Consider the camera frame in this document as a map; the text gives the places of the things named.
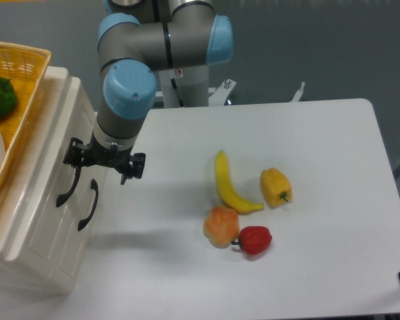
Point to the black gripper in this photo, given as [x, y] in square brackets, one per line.
[80, 155]

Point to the yellow banana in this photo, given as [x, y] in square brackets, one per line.
[226, 190]

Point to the orange bread roll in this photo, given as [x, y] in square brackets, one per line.
[221, 226]

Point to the yellow bell pepper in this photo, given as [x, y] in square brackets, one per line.
[275, 187]

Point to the yellow woven basket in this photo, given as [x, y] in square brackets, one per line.
[25, 66]

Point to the white drawer cabinet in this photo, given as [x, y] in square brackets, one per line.
[20, 180]

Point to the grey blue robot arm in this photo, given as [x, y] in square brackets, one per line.
[145, 47]

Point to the red bell pepper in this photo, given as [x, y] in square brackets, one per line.
[253, 240]

